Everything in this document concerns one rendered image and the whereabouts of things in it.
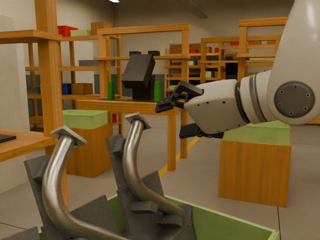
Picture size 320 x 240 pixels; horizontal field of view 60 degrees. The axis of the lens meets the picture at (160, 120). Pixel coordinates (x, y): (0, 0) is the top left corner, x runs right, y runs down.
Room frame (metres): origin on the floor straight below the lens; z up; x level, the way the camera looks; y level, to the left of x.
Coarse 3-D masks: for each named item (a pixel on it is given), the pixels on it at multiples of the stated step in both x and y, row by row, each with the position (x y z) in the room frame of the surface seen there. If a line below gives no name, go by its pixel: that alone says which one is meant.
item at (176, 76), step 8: (200, 48) 10.34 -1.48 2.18; (208, 48) 10.22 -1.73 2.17; (216, 48) 10.09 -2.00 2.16; (168, 64) 11.14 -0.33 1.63; (192, 64) 10.41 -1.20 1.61; (208, 64) 10.21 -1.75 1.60; (216, 64) 10.13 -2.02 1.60; (168, 72) 11.14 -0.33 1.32; (208, 72) 10.17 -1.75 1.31; (216, 72) 10.13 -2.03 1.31; (224, 72) 10.01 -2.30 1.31; (168, 80) 11.13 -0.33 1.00; (168, 88) 11.04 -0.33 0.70; (168, 96) 11.13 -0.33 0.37
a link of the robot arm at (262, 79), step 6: (264, 72) 0.46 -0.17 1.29; (270, 72) 0.45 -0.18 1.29; (258, 78) 0.45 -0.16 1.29; (264, 78) 0.44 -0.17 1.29; (258, 84) 0.44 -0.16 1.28; (264, 84) 0.44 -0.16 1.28; (258, 90) 0.44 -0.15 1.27; (264, 90) 0.43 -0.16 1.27; (258, 96) 0.44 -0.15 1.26; (264, 96) 0.43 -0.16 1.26; (264, 102) 0.43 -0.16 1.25; (264, 108) 0.43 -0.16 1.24; (264, 114) 0.44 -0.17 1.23; (270, 114) 0.43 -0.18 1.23; (270, 120) 0.45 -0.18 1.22
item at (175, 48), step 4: (172, 44) 11.34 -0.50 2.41; (176, 44) 11.28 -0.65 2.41; (180, 44) 11.22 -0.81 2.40; (192, 44) 11.05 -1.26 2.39; (196, 44) 11.00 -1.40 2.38; (200, 44) 10.94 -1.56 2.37; (172, 48) 11.34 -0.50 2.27; (176, 48) 11.28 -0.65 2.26; (180, 48) 11.22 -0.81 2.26; (192, 48) 11.05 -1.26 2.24; (196, 48) 11.00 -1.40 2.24; (172, 52) 11.33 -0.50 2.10; (176, 52) 11.28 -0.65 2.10; (180, 52) 11.22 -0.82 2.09; (192, 56) 11.05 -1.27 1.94; (196, 56) 10.99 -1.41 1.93; (200, 56) 10.93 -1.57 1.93; (172, 60) 11.33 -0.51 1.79; (176, 60) 11.28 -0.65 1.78; (180, 60) 11.21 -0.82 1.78; (196, 60) 10.99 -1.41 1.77; (172, 64) 11.33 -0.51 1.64; (176, 64) 11.28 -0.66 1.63; (180, 64) 11.21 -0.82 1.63; (196, 64) 10.99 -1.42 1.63; (172, 68) 11.34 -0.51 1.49; (176, 68) 11.28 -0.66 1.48; (180, 68) 11.22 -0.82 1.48; (192, 68) 11.05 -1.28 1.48; (196, 68) 10.99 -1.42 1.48
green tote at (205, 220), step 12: (180, 204) 0.68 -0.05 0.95; (192, 204) 0.67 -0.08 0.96; (120, 216) 0.73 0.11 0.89; (192, 216) 0.66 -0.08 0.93; (204, 216) 0.64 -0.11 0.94; (216, 216) 0.62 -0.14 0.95; (228, 216) 0.61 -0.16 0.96; (120, 228) 0.73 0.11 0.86; (204, 228) 0.64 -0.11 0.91; (216, 228) 0.62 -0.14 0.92; (228, 228) 0.60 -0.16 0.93; (240, 228) 0.59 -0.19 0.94; (252, 228) 0.57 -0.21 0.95; (264, 228) 0.56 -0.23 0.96
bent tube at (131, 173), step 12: (132, 120) 0.62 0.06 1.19; (144, 120) 0.62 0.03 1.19; (132, 132) 0.59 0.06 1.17; (132, 144) 0.57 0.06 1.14; (132, 156) 0.56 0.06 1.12; (132, 168) 0.55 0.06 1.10; (132, 180) 0.54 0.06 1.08; (132, 192) 0.55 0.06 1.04; (144, 192) 0.55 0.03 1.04; (168, 204) 0.60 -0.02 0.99; (180, 216) 0.63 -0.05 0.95
